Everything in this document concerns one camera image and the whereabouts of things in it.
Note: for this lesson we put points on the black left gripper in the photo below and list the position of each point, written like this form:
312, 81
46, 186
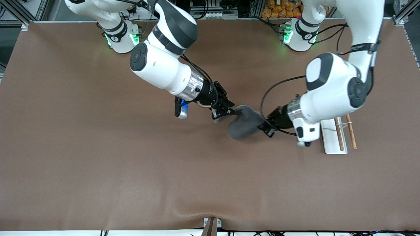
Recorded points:
281, 120

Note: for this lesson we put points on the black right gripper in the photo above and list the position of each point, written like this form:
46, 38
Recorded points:
209, 94

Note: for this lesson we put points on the grey and purple towel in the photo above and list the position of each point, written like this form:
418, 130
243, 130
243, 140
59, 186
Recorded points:
244, 126

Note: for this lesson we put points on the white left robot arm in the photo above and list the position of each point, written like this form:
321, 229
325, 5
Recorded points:
331, 88

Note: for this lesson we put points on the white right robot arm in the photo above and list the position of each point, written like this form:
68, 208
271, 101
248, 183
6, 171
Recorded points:
164, 68

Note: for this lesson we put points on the white rack with wooden bars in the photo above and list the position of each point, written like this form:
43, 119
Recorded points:
331, 144

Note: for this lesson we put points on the white connector block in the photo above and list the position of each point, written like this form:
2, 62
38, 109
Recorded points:
208, 15

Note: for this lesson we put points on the pile of orange objects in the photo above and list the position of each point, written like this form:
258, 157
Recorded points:
279, 9

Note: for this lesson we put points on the white power strip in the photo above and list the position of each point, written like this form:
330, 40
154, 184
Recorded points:
141, 15

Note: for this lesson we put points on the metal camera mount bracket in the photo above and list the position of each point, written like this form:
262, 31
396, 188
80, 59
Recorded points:
211, 227

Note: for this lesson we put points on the aluminium frame profile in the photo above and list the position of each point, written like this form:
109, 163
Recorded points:
402, 16
42, 8

